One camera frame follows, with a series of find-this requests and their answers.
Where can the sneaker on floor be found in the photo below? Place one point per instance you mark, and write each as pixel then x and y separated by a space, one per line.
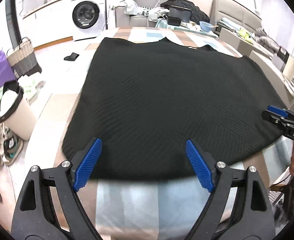
pixel 10 145

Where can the light blue clothes pile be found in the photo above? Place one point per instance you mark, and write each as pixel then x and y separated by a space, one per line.
pixel 130 6

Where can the green checkered side table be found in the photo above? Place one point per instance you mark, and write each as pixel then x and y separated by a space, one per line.
pixel 189 27

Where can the grey sofa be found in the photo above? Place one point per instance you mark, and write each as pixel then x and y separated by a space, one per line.
pixel 138 13

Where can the white washing machine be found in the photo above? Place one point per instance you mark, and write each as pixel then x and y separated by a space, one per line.
pixel 88 18

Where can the beige cabinet block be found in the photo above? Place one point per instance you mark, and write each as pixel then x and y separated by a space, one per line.
pixel 242 46

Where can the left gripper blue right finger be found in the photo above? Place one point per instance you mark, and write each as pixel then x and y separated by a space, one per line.
pixel 202 163

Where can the grey blanket pile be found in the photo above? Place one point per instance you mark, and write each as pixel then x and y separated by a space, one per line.
pixel 264 40

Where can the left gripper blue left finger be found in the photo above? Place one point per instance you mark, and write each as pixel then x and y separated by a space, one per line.
pixel 84 162

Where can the green white plastic bag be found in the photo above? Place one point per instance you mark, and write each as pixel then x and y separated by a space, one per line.
pixel 31 86

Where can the woven laundry basket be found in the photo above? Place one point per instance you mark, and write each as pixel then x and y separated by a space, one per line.
pixel 22 59

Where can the blue plastic bowl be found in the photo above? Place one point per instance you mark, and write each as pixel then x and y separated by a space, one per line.
pixel 206 27

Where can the low beige cabinet step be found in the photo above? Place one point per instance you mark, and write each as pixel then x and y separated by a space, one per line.
pixel 282 86

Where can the checkered tablecloth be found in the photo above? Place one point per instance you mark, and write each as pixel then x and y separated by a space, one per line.
pixel 144 210

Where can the black jacket pile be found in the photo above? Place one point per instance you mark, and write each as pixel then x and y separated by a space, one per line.
pixel 196 14

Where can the black storage bin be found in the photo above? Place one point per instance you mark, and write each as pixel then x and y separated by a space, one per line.
pixel 184 14

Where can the green plush toy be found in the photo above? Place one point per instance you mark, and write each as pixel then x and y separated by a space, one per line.
pixel 246 35

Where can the beige trash bin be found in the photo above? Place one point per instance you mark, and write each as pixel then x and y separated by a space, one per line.
pixel 15 111

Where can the blue pillow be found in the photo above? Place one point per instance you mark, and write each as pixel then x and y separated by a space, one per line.
pixel 231 23

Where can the black knit sweater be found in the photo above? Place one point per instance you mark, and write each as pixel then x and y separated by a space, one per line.
pixel 145 100

